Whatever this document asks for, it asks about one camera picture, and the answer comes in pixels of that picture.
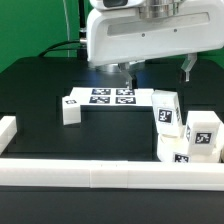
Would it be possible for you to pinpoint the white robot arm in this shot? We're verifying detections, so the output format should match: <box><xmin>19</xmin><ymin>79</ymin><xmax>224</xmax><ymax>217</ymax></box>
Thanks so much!
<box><xmin>86</xmin><ymin>0</ymin><xmax>224</xmax><ymax>89</ymax></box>

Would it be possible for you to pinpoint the thin white cable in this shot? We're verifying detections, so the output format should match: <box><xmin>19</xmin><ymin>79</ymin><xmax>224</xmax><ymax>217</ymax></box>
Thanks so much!
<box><xmin>62</xmin><ymin>0</ymin><xmax>72</xmax><ymax>58</ymax></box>

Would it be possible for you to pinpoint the white left fence wall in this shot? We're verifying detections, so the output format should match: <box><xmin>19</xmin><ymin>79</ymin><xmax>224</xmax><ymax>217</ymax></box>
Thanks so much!
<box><xmin>0</xmin><ymin>116</ymin><xmax>17</xmax><ymax>155</ymax></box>

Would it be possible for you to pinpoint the black cable connector block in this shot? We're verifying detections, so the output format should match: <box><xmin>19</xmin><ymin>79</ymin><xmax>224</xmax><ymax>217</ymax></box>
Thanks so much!
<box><xmin>77</xmin><ymin>47</ymin><xmax>88</xmax><ymax>60</ymax></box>

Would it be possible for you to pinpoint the white front fence wall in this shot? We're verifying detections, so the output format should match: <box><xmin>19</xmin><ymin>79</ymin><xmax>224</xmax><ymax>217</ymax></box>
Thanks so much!
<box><xmin>0</xmin><ymin>158</ymin><xmax>224</xmax><ymax>191</ymax></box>

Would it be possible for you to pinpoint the white fence wall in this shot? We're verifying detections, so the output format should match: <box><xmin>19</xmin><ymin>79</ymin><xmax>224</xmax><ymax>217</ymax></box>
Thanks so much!
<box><xmin>0</xmin><ymin>158</ymin><xmax>224</xmax><ymax>191</ymax></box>
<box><xmin>0</xmin><ymin>116</ymin><xmax>17</xmax><ymax>155</ymax></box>

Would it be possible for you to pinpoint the white marker sheet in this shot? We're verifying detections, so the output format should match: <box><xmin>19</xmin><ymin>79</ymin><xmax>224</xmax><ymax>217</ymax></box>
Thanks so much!
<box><xmin>70</xmin><ymin>87</ymin><xmax>154</xmax><ymax>107</ymax></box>

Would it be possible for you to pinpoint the black thick cable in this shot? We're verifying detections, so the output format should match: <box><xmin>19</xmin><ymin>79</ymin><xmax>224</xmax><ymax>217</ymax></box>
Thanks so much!
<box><xmin>37</xmin><ymin>0</ymin><xmax>88</xmax><ymax>59</ymax></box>

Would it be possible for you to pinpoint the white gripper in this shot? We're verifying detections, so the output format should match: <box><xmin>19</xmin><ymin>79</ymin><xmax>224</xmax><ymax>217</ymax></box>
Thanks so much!
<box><xmin>87</xmin><ymin>0</ymin><xmax>224</xmax><ymax>90</ymax></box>

